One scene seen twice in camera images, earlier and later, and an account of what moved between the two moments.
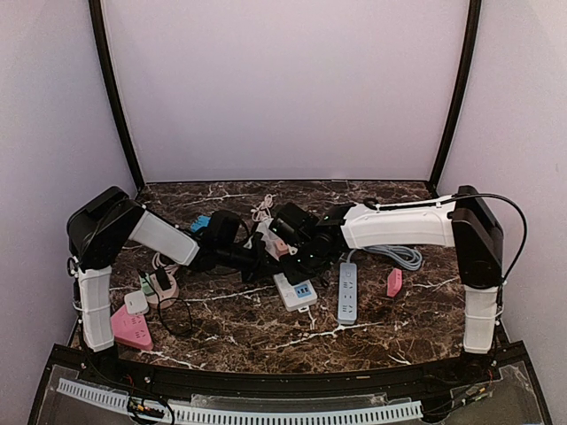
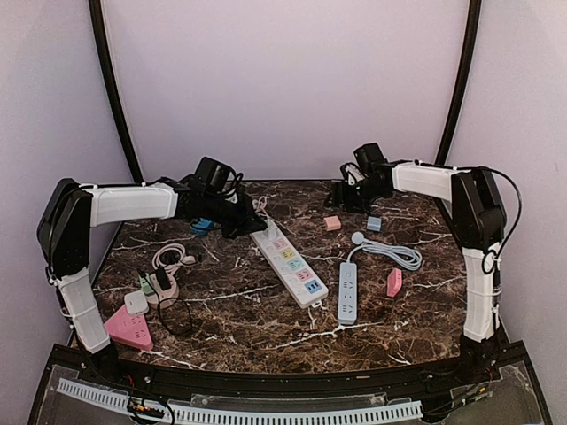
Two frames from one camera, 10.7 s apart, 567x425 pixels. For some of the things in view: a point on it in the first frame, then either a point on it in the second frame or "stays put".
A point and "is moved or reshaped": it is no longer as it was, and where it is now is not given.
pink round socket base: (163, 298) stays put
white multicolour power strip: (297, 296) is moved or reshaped
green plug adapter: (147, 284) stays put
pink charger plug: (281, 247) is moved or reshaped
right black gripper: (293, 275) -> (341, 196)
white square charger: (135, 303) stays put
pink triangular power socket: (131, 329) stays put
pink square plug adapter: (394, 282) stays put
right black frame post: (473, 22) stays put
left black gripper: (263, 265) -> (248, 220)
